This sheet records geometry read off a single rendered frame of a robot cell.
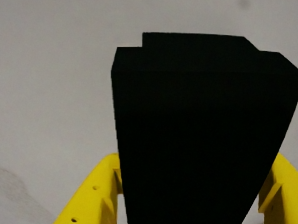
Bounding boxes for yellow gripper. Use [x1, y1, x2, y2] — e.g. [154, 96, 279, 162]
[53, 152, 298, 224]

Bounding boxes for black open box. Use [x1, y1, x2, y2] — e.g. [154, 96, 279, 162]
[142, 33, 259, 50]

